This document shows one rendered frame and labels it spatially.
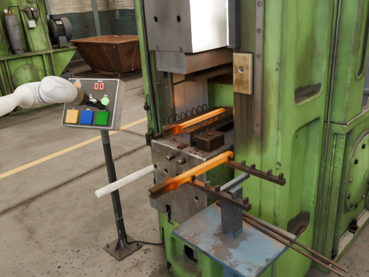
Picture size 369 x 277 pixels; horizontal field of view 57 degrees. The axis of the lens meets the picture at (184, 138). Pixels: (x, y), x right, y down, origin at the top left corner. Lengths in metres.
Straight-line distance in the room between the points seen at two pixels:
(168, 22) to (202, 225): 0.89
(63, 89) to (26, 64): 4.75
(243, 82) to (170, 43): 0.37
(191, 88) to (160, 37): 0.45
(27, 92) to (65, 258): 1.32
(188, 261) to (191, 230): 0.68
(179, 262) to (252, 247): 0.84
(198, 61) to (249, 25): 0.29
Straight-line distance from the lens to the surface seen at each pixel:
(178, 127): 1.65
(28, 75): 6.30
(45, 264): 2.60
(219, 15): 1.62
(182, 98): 1.92
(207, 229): 1.43
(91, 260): 2.50
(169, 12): 1.57
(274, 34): 1.42
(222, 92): 2.06
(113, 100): 1.91
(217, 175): 1.63
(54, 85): 1.57
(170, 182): 1.21
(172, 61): 1.60
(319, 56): 1.75
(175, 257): 2.14
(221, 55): 1.72
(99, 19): 11.23
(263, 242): 1.38
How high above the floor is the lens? 1.57
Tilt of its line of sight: 22 degrees down
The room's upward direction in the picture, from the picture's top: 4 degrees counter-clockwise
